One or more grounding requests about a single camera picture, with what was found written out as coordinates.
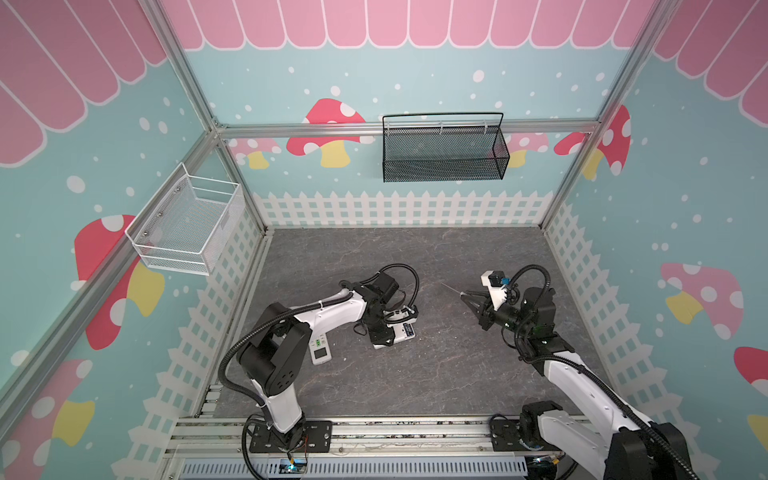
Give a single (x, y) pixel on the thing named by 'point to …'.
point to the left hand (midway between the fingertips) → (383, 336)
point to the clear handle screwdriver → (461, 293)
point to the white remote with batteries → (403, 330)
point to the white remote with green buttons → (320, 350)
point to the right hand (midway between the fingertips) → (465, 294)
